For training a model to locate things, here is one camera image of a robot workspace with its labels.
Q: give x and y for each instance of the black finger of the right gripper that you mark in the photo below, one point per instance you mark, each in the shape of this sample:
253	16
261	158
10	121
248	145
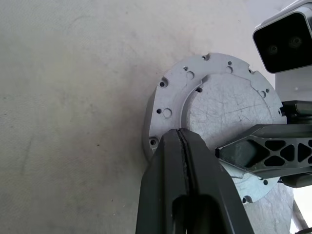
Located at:
234	152
297	181

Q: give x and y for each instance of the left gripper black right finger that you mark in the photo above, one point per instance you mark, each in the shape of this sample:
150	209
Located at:
214	195

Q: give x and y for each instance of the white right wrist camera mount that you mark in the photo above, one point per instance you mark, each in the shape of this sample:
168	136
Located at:
280	36

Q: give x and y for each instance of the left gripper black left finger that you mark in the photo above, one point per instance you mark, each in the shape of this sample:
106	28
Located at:
158	182

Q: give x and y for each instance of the round silver motor lid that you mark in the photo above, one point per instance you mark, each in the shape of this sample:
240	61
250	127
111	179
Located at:
219	102

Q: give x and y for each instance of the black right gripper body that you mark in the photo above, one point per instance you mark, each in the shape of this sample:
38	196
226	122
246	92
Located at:
302	107

